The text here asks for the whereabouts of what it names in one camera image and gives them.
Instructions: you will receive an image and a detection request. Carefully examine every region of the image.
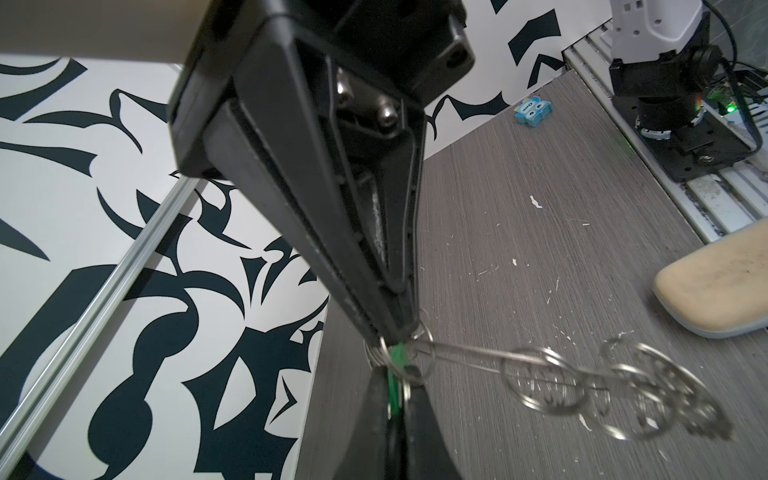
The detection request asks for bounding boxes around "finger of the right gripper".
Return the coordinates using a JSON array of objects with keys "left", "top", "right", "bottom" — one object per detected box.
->
[
  {"left": 202, "top": 99, "right": 419, "bottom": 344},
  {"left": 233, "top": 14, "right": 427, "bottom": 295}
]

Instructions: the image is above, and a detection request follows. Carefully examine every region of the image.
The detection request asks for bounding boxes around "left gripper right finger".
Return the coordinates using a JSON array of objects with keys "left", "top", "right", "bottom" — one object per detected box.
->
[{"left": 399, "top": 384, "right": 462, "bottom": 480}]

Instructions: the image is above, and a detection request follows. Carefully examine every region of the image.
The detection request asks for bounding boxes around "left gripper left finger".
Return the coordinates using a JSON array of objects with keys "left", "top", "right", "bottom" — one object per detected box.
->
[{"left": 334, "top": 367, "right": 389, "bottom": 480}]

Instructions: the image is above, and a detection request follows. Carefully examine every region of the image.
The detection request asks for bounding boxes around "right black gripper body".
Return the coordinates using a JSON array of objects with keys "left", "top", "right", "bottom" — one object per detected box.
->
[{"left": 169, "top": 1, "right": 474, "bottom": 177}]

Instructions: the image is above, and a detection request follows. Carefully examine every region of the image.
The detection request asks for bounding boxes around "green key tag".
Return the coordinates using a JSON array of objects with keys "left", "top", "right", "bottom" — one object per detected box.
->
[{"left": 387, "top": 343, "right": 409, "bottom": 419}]

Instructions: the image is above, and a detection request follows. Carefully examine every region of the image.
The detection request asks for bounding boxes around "light blue small box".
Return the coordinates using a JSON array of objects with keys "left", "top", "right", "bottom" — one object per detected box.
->
[{"left": 515, "top": 96, "right": 553, "bottom": 128}]

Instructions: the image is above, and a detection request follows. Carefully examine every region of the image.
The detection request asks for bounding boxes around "beige glasses case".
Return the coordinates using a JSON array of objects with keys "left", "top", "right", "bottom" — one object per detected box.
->
[{"left": 653, "top": 218, "right": 767, "bottom": 339}]

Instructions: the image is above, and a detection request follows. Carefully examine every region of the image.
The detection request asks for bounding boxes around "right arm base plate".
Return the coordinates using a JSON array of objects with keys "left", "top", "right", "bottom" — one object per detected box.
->
[{"left": 612, "top": 97, "right": 751, "bottom": 183}]

